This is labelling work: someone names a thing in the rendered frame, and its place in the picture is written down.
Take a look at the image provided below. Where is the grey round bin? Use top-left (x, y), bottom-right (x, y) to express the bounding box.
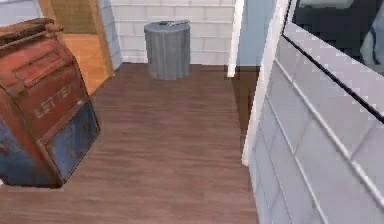
top-left (143, 19), bottom-right (192, 81)

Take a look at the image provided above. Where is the grey flat remote control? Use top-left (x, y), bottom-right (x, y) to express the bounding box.
top-left (158, 19), bottom-right (191, 27)

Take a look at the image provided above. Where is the red and blue letter box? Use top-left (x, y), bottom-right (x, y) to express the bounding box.
top-left (0, 17), bottom-right (101, 189)

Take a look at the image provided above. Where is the black framed window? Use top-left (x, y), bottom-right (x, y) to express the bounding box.
top-left (281, 0), bottom-right (384, 123)

